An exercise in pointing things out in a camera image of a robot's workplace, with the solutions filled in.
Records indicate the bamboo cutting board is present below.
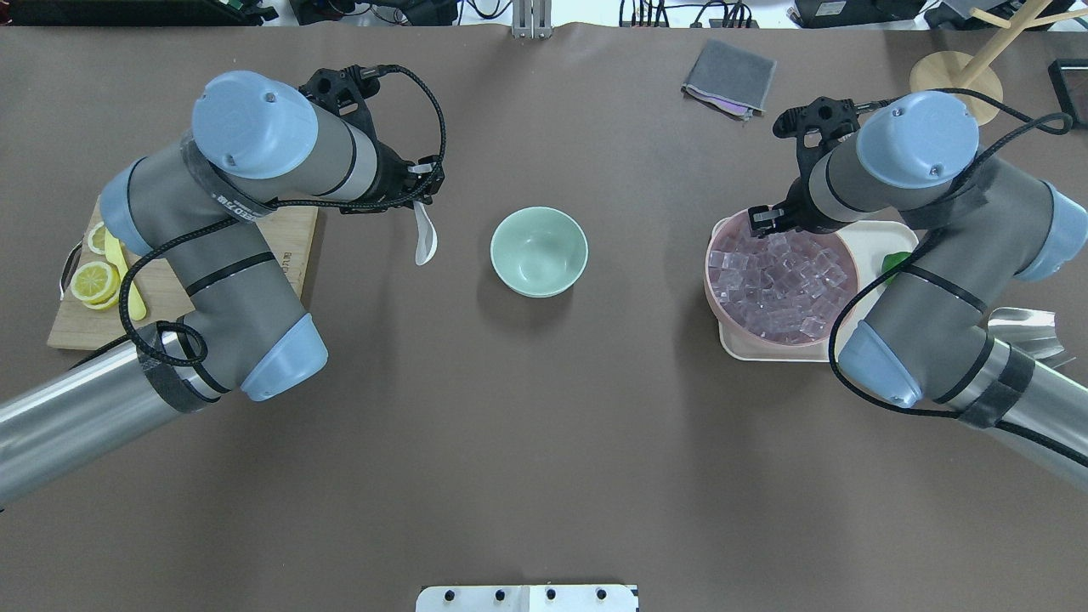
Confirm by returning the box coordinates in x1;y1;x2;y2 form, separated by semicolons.
47;207;319;351

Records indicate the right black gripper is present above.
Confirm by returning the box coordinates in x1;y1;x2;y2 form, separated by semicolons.
747;178;809;238

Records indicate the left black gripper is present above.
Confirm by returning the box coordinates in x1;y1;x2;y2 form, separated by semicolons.
374;144;445;210

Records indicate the mint green bowl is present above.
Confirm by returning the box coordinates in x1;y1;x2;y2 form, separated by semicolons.
489;207;590;298

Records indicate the yellow plastic knife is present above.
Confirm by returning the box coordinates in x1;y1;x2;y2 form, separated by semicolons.
104;236;148;322

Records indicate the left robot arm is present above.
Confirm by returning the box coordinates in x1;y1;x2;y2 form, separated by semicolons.
1;65;445;505

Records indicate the lemon slice upper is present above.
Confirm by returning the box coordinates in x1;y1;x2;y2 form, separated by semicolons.
85;221;111;258

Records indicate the black tray corner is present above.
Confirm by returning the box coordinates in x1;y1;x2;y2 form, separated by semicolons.
1048;58;1087;128

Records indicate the wooden cup tree stand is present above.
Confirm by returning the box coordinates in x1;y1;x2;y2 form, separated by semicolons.
908;1;1087;105

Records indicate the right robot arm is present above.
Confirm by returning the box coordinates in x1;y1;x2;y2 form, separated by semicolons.
747;88;1087;489

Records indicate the grey folded cloth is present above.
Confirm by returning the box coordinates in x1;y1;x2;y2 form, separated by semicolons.
681;40;778;121

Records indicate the white ceramic spoon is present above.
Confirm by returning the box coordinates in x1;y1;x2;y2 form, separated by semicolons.
413;201;438;267

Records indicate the stainless steel ice scoop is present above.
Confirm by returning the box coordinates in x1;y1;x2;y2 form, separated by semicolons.
986;307;1077;369

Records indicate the lemon slices stack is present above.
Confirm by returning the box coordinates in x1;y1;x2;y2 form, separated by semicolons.
69;261;122;311

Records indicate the aluminium frame post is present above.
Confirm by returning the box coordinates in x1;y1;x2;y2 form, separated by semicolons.
510;0;554;40

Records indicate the white mounting plate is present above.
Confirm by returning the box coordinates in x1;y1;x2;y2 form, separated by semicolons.
415;582;640;611

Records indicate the green lime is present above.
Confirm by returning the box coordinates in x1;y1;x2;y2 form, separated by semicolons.
881;250;913;286

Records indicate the pink bowl of ice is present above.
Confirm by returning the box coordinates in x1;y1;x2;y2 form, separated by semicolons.
702;212;860;346

